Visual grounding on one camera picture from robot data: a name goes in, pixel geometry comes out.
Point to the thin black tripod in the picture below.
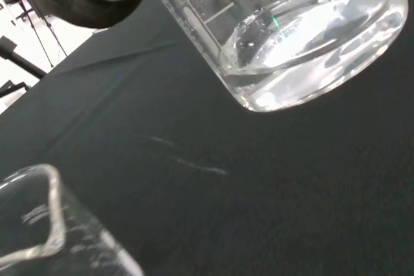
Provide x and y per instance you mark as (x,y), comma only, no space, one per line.
(38,30)

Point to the black stand bar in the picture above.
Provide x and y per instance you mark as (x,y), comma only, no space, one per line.
(22,61)

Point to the black bench cloth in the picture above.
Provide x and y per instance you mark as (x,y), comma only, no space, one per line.
(226,176)

